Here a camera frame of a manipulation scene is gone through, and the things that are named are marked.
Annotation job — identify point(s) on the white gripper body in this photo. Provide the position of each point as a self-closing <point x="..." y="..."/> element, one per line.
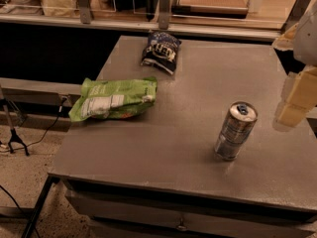
<point x="307" y="40"/>

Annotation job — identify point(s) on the metal shelf bracket middle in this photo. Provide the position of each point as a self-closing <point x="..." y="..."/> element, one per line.
<point x="163" y="14"/>

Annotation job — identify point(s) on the silver redbull can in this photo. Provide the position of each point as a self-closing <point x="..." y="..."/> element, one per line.
<point x="237" y="126"/>

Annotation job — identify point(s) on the green rice chip bag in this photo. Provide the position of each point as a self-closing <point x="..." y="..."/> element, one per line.
<point x="114" y="99"/>

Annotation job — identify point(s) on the metal shelf bracket right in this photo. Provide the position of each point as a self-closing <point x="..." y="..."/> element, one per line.
<point x="298" y="9"/>

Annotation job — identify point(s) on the metal shelf bracket left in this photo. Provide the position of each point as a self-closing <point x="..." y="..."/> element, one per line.
<point x="84" y="11"/>

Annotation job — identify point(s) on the brown tray on shelf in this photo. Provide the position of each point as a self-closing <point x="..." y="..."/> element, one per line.
<point x="211" y="8"/>

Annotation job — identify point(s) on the black tripod stand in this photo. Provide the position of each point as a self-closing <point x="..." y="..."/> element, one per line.
<point x="14" y="137"/>

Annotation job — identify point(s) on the grey drawer with handle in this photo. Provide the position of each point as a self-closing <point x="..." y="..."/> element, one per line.
<point x="105" y="212"/>

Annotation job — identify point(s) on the metal shelf bracket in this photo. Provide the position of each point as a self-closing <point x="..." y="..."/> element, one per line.
<point x="84" y="11"/>
<point x="163" y="14"/>
<point x="298" y="9"/>

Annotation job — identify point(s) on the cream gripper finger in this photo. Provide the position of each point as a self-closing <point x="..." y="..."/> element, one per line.
<point x="298" y="97"/>
<point x="285" y="41"/>

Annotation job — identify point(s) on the dark blue chip bag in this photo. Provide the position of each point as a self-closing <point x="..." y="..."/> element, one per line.
<point x="161" y="51"/>

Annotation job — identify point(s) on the black table leg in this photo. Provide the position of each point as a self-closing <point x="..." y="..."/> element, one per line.
<point x="32" y="220"/>

